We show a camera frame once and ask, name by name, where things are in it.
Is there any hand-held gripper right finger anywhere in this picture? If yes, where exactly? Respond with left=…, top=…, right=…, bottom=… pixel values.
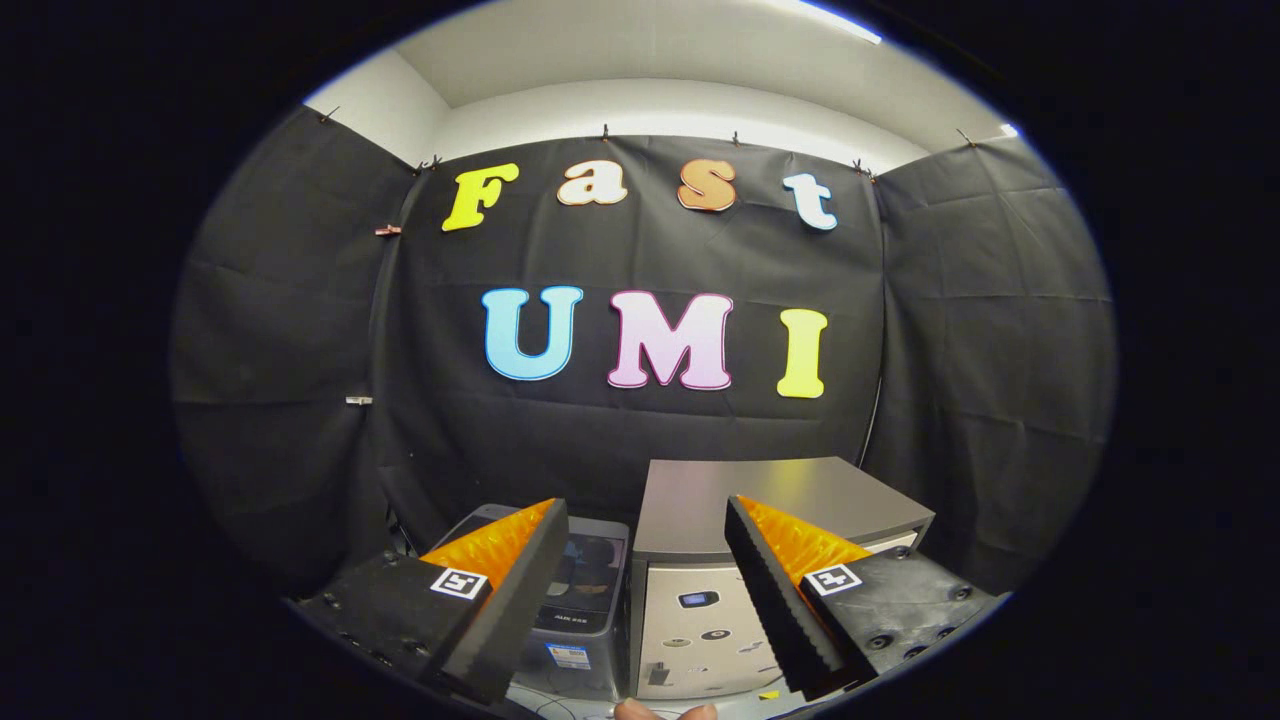
left=724, top=495, right=1001, bottom=703

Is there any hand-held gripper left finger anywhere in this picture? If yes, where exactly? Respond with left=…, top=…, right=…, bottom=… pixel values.
left=295, top=498, right=571, bottom=706

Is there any dark transparent washing machine lid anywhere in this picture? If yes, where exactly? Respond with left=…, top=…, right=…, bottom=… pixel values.
left=440, top=503, right=631, bottom=636

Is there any grey washing machine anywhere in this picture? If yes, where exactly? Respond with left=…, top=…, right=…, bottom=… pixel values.
left=435, top=503, right=631, bottom=701

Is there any grey cabinet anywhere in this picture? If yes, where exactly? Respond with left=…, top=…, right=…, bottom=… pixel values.
left=628, top=457, right=936, bottom=701

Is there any black backdrop cloth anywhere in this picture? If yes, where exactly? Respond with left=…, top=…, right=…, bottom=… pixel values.
left=170, top=105, right=1116, bottom=591

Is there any row of black clips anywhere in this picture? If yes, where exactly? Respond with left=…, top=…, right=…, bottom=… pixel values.
left=318, top=105, right=979, bottom=181

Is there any long ceiling light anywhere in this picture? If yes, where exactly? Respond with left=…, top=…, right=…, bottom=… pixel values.
left=790, top=0, right=883, bottom=46

